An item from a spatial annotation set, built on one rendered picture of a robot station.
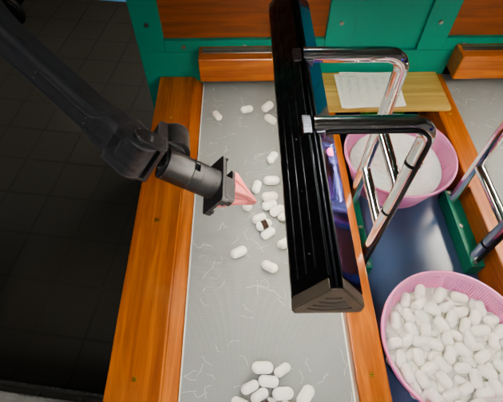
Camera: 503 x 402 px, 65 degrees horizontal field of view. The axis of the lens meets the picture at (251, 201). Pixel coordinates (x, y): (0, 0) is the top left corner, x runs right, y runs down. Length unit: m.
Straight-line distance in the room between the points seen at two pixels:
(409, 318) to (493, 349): 0.15
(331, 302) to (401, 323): 0.41
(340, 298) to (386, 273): 0.51
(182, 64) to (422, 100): 0.65
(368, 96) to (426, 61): 0.21
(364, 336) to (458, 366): 0.17
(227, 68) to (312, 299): 0.77
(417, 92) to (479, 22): 0.22
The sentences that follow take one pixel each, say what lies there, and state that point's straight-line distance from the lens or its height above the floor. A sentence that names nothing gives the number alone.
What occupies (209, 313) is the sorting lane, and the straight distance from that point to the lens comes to 0.79.
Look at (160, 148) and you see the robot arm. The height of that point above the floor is 1.00.
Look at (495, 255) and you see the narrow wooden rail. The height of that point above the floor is 0.76.
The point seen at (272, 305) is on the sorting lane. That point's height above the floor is 0.74.
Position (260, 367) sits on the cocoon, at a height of 0.76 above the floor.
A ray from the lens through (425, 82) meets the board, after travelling 1.22.
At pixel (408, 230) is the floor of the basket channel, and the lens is 1.01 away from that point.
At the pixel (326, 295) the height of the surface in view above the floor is 1.10.
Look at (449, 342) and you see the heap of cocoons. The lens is 0.85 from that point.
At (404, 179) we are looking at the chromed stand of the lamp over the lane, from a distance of 0.65.
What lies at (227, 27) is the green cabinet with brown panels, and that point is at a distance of 1.11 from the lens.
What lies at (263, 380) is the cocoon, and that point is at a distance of 0.73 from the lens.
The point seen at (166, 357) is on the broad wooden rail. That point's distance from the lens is 0.75.
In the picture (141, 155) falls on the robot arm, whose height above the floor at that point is 1.00.
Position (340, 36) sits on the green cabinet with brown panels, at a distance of 1.13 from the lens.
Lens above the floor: 1.48
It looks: 55 degrees down
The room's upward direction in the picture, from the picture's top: straight up
